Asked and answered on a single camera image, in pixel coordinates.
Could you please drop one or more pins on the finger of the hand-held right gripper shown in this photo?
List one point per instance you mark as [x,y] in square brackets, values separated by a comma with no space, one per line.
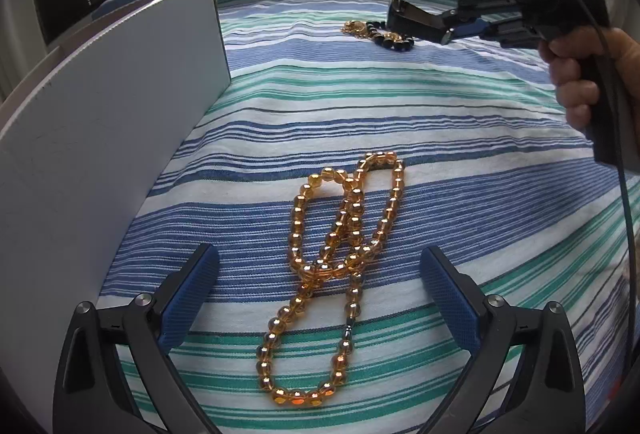
[425,33]
[425,11]

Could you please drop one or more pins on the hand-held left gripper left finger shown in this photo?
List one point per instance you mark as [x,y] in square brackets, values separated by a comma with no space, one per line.
[187,299]

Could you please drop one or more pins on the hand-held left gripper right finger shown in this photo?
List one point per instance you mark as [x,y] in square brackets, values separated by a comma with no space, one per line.
[452,301]

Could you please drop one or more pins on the person's right hand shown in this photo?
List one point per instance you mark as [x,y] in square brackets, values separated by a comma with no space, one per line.
[575,84]

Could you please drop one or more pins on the blue green striped bedsheet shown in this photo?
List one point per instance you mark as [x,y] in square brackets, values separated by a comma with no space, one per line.
[400,124]

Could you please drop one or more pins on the white flat board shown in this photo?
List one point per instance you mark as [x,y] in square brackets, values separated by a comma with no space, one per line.
[100,144]

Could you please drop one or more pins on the white corrugated panel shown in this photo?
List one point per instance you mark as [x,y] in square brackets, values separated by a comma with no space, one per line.
[30,74]

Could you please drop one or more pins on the white sheer curtain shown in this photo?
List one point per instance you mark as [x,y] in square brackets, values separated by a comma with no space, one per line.
[17,14]

